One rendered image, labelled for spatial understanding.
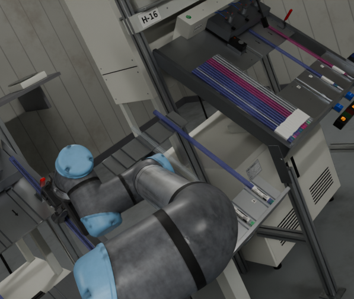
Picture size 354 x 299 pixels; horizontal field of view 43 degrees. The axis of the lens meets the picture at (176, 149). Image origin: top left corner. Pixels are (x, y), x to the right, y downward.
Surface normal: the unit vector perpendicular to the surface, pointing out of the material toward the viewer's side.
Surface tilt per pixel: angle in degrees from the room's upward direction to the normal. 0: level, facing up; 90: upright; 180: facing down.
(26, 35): 90
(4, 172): 45
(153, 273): 67
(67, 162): 58
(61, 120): 90
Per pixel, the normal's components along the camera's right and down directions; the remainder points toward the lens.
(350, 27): -0.67, 0.51
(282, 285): -0.39, -0.86
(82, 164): 0.31, -0.44
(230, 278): 0.65, -0.01
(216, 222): 0.55, -0.48
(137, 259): -0.02, -0.44
